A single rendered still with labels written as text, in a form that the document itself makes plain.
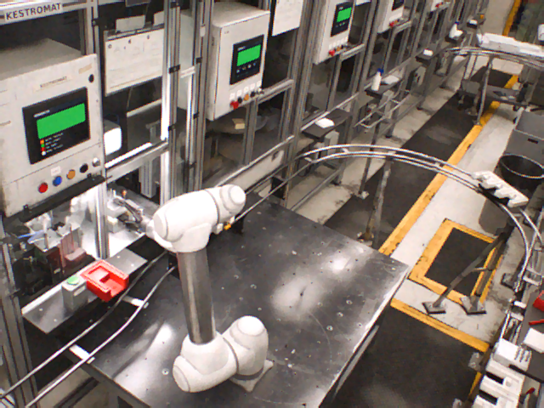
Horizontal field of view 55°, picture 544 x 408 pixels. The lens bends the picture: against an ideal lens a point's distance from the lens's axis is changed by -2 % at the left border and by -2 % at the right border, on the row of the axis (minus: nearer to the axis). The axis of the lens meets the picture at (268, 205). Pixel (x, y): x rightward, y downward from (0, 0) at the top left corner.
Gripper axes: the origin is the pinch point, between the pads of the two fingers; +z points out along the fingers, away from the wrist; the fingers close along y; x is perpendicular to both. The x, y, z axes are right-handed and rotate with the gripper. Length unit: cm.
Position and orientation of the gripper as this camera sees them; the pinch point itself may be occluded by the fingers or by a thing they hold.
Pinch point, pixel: (118, 208)
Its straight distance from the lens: 254.3
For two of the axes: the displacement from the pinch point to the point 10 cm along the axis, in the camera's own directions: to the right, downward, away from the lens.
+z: -8.4, -3.9, 3.8
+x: -5.3, 4.3, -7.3
